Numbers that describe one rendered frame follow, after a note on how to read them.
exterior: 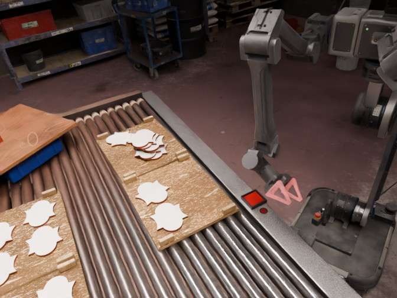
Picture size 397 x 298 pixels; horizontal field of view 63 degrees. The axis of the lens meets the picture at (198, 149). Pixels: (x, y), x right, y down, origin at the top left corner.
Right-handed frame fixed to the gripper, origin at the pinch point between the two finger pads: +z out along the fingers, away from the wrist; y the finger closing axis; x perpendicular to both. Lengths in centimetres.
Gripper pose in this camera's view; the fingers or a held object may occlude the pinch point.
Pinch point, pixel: (293, 200)
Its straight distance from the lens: 114.1
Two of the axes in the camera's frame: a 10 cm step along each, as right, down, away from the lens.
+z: 5.8, 6.7, -4.7
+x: 5.3, -7.5, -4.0
